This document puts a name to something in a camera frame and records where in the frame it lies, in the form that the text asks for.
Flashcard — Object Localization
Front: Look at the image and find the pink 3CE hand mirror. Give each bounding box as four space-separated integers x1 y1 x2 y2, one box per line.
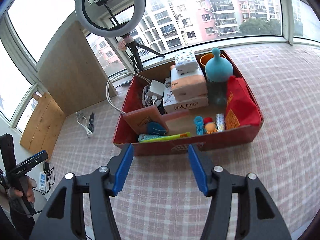
121 106 190 134

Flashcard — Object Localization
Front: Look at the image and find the blue heart-shaped mirror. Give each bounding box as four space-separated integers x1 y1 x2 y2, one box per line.
146 121 167 136

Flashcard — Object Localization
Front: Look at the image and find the left hand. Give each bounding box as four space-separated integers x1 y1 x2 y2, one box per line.
14 176 37 204

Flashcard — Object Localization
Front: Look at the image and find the white power strip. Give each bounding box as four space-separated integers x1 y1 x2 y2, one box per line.
38 171 47 192

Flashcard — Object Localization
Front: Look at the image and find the light blue tube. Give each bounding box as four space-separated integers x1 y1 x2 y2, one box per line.
138 134 164 142

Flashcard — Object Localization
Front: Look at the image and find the pine wood headboard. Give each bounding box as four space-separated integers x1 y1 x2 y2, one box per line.
20 93 66 161

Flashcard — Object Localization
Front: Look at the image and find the yellow green tube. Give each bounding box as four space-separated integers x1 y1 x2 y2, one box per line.
142 132 191 143

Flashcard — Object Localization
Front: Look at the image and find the black jacket sleeve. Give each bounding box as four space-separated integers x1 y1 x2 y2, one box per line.
1 207 35 239

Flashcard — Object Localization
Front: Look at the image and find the orange octopus toy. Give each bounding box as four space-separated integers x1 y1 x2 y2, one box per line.
204 122 217 134

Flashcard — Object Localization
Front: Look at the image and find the checkered pink tablecloth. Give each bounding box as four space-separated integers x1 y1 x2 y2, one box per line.
42 42 320 240

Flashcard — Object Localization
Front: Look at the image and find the blue plastic clip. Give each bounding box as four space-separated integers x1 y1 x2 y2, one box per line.
194 116 204 135

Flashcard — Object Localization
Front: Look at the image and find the black marker pen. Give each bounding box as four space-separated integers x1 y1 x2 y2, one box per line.
88 112 94 133

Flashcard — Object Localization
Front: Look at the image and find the white massager with grey balls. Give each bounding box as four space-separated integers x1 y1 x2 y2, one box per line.
76 111 93 138

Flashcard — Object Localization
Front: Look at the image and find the red cardboard box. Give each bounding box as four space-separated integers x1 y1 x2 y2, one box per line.
113 50 264 155

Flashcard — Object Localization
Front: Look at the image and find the white printed tissue box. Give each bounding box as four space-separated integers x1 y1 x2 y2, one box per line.
163 77 209 113

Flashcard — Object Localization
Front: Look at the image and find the red fabric pouch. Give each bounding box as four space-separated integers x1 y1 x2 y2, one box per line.
225 76 261 129

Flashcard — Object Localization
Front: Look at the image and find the white power adapter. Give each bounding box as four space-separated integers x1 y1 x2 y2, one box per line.
146 80 165 100

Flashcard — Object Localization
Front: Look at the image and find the orange tissue pack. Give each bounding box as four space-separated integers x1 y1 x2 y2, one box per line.
170 65 208 101

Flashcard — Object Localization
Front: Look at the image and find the teal cap bottle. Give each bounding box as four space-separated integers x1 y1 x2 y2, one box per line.
205 48 233 106

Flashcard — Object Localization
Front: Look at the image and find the wooden board panel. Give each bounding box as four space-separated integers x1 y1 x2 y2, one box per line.
37 21 108 115

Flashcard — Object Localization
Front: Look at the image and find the white patterned tissue pack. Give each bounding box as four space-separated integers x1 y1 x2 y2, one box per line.
175 50 198 74

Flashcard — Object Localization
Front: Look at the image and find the orange cup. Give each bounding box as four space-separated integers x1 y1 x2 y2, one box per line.
200 53 214 69

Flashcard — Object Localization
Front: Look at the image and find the black tripod stand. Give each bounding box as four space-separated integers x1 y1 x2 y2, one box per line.
121 33 165 72

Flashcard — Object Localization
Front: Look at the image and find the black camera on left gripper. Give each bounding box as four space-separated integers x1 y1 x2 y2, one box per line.
0 133 17 175

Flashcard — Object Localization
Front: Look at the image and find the black inline cable switch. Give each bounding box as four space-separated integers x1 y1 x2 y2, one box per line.
120 80 132 87

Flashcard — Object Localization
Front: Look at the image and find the white charging cable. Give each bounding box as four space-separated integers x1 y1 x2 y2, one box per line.
105 71 152 116

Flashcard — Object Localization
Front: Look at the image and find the white ring light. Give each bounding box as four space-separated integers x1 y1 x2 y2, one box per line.
74 0 147 39

